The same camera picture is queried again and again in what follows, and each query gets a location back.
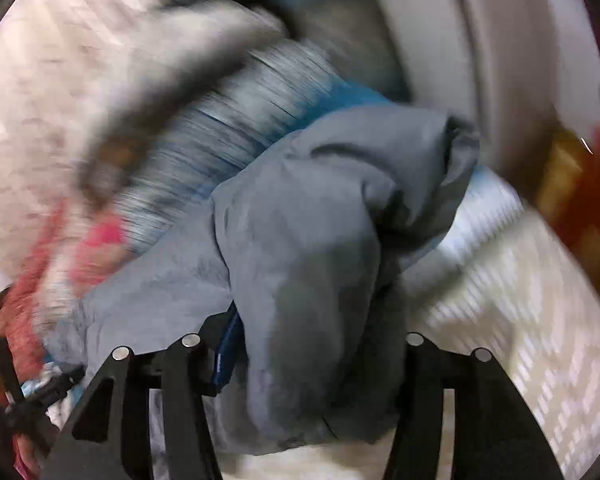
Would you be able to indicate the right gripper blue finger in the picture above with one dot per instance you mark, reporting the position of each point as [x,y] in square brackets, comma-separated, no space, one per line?
[227,349]

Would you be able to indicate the grey puffer jacket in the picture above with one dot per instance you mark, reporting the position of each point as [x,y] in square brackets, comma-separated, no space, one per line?
[306,243]

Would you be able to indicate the red floral patchwork quilt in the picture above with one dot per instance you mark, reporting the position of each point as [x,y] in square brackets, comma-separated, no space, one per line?
[209,140]

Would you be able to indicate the cream patterned folded comforter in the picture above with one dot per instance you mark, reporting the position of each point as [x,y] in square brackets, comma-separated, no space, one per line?
[169,58]

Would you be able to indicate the patterned bed sheet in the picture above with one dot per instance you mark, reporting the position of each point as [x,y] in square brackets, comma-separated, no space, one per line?
[499,277]

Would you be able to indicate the cream floral curtain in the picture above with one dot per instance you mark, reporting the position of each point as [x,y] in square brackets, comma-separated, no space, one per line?
[50,52]

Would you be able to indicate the white cabinet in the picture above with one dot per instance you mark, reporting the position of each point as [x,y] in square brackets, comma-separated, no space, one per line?
[518,69]

